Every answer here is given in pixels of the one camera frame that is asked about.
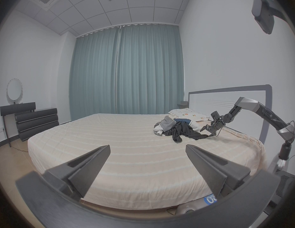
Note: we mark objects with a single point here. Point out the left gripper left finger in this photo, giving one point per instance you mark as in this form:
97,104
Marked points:
90,167

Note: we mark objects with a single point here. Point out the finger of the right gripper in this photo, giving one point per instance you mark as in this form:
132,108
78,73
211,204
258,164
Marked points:
205,128
212,133

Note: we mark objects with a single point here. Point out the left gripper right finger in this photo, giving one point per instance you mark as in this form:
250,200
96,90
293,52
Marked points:
209,170

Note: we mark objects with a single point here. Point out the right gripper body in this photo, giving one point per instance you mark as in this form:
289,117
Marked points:
216,126

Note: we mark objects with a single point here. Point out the black T-shirt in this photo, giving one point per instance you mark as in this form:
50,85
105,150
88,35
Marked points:
185,132

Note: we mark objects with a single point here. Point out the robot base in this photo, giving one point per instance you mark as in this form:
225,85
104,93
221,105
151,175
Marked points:
189,209

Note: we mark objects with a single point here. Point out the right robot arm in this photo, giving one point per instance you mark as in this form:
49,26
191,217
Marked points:
251,103

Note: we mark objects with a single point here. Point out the bed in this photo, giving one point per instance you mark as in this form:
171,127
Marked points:
126,151

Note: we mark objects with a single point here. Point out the pile of clothes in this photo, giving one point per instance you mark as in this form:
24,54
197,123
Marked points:
165,125

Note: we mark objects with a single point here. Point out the white printed pillow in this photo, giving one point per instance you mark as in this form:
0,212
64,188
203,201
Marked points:
185,114

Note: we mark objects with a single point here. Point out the grey bedside table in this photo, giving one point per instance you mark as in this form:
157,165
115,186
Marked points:
183,104

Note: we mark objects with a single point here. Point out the black dressing table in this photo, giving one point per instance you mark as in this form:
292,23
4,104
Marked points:
16,109

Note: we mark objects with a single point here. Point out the round white mirror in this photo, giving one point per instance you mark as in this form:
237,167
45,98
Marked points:
14,91

